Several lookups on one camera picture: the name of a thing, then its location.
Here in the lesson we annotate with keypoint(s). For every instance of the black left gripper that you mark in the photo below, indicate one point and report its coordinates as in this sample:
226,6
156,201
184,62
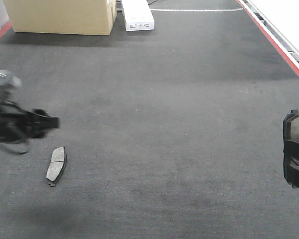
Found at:
18,125

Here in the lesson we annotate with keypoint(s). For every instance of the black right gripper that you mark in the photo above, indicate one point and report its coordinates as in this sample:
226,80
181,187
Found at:
291,162

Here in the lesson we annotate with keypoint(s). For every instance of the brake pad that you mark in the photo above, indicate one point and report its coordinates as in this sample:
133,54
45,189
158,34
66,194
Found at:
56,166
291,126

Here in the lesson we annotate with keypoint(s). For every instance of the dark grey conveyor belt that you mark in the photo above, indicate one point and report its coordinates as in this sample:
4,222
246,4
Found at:
174,133

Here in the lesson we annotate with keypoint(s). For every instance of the cardboard box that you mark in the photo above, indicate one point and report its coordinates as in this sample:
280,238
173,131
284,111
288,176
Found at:
81,17

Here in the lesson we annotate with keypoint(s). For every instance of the white long box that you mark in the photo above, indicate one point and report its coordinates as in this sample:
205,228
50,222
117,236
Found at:
137,15

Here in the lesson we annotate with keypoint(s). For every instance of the red conveyor side rail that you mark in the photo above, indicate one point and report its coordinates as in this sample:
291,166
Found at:
286,55

